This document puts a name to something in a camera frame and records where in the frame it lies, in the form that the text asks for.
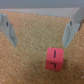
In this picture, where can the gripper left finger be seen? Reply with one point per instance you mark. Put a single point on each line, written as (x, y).
(8, 29)

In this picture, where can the pink block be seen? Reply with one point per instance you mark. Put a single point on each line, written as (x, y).
(53, 60)

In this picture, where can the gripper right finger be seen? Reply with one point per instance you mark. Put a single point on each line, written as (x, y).
(71, 30)

